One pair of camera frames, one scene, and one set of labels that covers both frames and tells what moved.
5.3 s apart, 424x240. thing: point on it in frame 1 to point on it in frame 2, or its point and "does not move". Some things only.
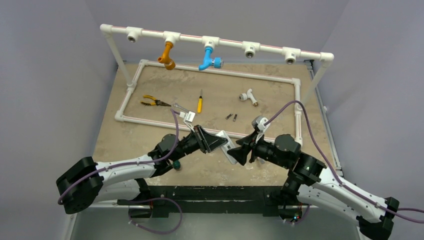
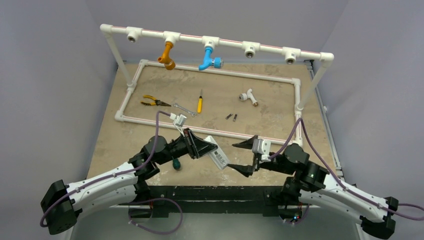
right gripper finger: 240,153 to 246,170
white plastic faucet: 243,96 does not move
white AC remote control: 227,146 to 217,155
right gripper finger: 250,140 does not move
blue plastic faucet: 217,62 does not move
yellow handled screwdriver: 199,104 does not move
